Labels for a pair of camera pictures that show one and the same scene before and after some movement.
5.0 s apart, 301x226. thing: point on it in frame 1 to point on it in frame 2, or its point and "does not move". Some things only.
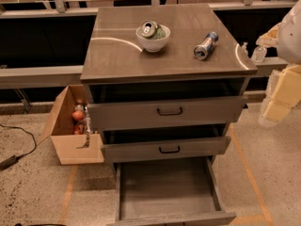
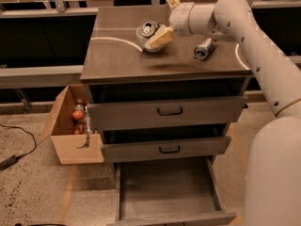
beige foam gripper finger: x=270 y=39 to x=180 y=15
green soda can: x=151 y=29 does not move
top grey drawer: x=153 y=113 does not move
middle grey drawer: x=165 y=149 does not move
